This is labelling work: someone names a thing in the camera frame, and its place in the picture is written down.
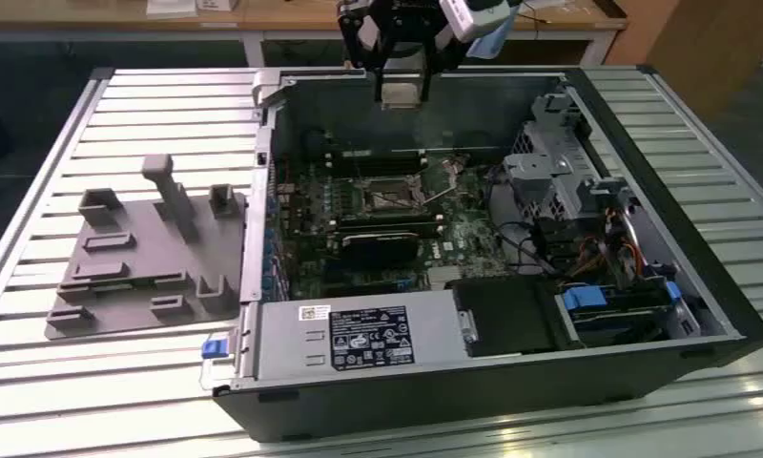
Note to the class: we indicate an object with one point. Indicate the black plastic shroud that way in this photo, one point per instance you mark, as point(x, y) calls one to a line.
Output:
point(509, 315)

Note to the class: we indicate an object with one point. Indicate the blue case latch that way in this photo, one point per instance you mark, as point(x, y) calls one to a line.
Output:
point(215, 349)

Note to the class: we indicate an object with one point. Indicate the black RAM slot bank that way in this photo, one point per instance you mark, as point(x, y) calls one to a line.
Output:
point(381, 164)
point(388, 224)

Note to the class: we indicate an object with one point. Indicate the grey parts rack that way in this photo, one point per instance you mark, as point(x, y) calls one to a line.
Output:
point(140, 267)

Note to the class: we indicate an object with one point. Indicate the blue plastic clip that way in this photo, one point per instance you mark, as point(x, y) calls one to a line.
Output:
point(672, 291)

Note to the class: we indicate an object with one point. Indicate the small silver heatsink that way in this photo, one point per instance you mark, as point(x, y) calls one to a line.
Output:
point(444, 276)

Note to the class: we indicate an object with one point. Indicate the green motherboard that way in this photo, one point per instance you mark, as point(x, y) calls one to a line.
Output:
point(471, 238)

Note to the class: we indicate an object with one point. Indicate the black graphics card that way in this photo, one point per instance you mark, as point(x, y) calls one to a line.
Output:
point(381, 248)

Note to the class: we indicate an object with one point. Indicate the wooden cabinet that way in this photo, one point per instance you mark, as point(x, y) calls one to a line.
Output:
point(706, 47)

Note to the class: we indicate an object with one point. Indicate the white box on desk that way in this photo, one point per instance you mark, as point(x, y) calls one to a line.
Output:
point(172, 8)

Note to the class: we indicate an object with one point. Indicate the black open PC case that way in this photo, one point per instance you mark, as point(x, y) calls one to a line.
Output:
point(420, 410)

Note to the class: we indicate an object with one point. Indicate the hard disk in blue carrier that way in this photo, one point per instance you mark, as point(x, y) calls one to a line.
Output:
point(583, 298)

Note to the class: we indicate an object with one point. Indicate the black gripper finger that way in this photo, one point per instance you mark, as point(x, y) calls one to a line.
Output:
point(445, 47)
point(359, 43)

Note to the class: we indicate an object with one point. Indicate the CPU socket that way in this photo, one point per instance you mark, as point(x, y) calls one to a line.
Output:
point(388, 195)

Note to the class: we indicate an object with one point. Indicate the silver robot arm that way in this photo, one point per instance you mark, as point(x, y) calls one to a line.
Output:
point(405, 56)

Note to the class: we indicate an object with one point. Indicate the grey metal drive cage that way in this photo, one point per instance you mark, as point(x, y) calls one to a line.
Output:
point(547, 167)

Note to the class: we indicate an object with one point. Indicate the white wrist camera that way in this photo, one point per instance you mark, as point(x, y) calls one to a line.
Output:
point(464, 19)

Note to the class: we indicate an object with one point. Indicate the wooden desk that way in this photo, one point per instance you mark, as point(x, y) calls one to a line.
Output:
point(101, 24)

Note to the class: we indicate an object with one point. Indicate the grey power supply unit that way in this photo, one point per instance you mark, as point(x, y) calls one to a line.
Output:
point(292, 353)

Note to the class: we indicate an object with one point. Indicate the silver square CPU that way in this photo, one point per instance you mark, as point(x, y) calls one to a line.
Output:
point(400, 97)

